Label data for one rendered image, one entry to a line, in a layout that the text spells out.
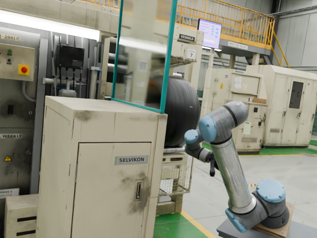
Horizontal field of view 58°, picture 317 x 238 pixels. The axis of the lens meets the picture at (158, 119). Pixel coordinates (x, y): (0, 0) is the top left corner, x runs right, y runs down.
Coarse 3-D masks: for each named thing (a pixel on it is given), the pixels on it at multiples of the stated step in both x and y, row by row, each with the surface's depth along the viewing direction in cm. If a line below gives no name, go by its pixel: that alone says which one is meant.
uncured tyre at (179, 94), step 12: (168, 84) 209; (180, 84) 213; (168, 96) 204; (180, 96) 205; (192, 96) 212; (168, 108) 203; (180, 108) 203; (168, 120) 203; (180, 120) 204; (192, 120) 210; (168, 132) 206; (180, 132) 209; (168, 144) 216; (180, 144) 222
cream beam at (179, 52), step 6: (174, 42) 245; (180, 42) 249; (174, 48) 246; (180, 48) 250; (186, 48) 253; (192, 48) 256; (174, 54) 247; (180, 54) 251; (186, 54) 254; (180, 60) 266; (186, 60) 259; (192, 60) 259
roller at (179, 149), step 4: (164, 148) 217; (168, 148) 219; (172, 148) 221; (176, 148) 223; (180, 148) 225; (164, 152) 217; (168, 152) 219; (172, 152) 221; (176, 152) 224; (180, 152) 226; (184, 152) 229
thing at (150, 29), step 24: (120, 0) 159; (144, 0) 136; (168, 0) 118; (120, 24) 159; (144, 24) 135; (168, 24) 117; (120, 48) 158; (144, 48) 134; (168, 48) 116; (120, 72) 156; (144, 72) 133; (168, 72) 118; (120, 96) 155; (144, 96) 132
